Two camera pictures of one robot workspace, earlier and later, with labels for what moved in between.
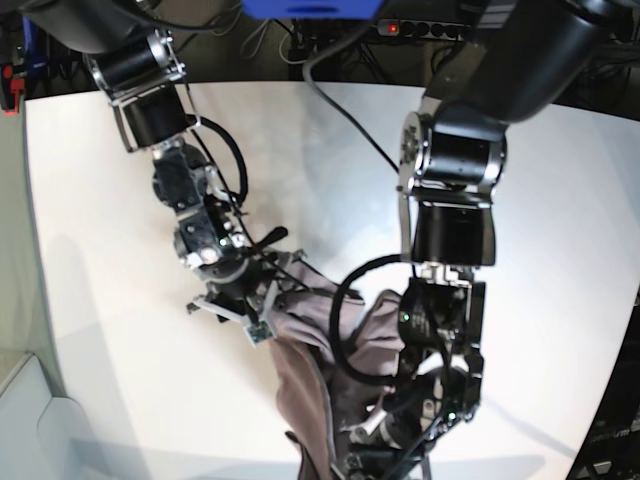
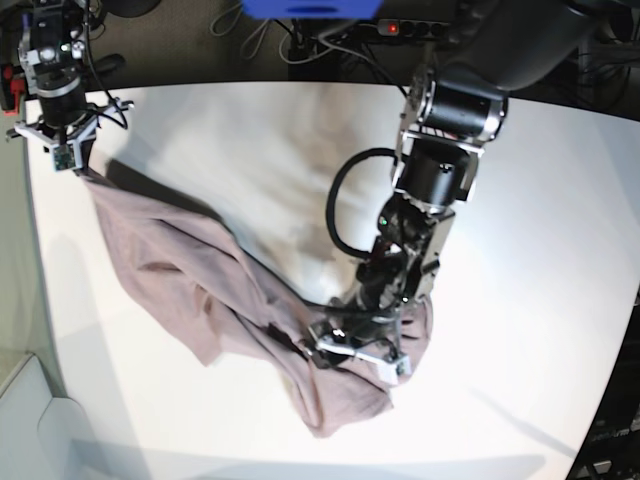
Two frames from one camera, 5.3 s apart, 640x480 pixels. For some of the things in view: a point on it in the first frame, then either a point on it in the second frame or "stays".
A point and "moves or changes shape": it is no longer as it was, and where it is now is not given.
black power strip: (397, 27) stays
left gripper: (243, 284) → (68, 126)
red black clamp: (10, 90) stays
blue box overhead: (313, 9) stays
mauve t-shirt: (329, 350) moves or changes shape
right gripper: (392, 439) → (353, 332)
